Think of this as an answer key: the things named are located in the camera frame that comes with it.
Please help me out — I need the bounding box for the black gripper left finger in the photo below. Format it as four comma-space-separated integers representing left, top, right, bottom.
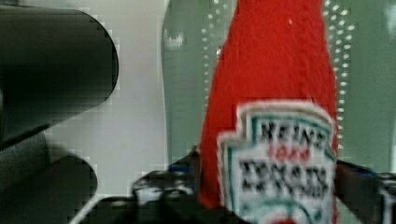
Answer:
78, 150, 243, 224

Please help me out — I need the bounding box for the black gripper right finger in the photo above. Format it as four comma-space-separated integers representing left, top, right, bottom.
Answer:
335, 160, 396, 224

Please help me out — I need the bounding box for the red ketchup bottle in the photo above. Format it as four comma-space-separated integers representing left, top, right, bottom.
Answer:
199, 0, 337, 224

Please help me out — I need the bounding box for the green oval strainer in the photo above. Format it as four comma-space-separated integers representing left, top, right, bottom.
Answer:
162, 0, 396, 173

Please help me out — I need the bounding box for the black cylinder lower left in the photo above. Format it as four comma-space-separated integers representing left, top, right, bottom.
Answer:
0, 156, 98, 224

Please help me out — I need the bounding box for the black cylinder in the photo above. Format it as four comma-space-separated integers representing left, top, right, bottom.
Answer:
0, 156, 98, 224
0, 5, 119, 148

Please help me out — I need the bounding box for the black cylinder upper left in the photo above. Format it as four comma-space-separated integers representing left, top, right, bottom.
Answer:
0, 5, 119, 148

